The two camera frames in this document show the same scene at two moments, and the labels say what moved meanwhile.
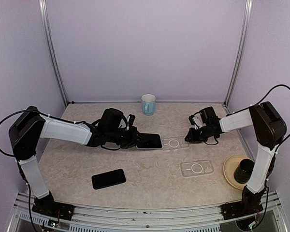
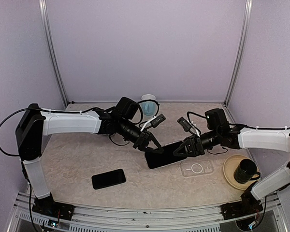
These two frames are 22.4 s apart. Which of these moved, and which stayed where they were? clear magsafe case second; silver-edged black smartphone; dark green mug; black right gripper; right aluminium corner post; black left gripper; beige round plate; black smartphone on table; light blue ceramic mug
Moved: black right gripper; black left gripper; silver-edged black smartphone
Stayed: black smartphone on table; right aluminium corner post; dark green mug; light blue ceramic mug; beige round plate; clear magsafe case second
